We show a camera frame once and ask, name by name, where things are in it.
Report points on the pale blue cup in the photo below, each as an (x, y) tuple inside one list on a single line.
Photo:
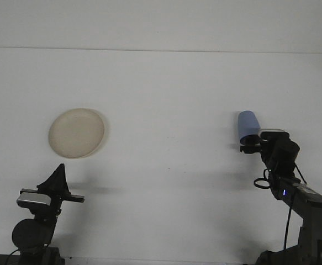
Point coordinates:
[(247, 121)]

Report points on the pale round plate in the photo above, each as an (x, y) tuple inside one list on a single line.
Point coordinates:
[(78, 133)]

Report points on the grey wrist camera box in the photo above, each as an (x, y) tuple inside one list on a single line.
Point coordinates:
[(33, 199), (271, 130)]

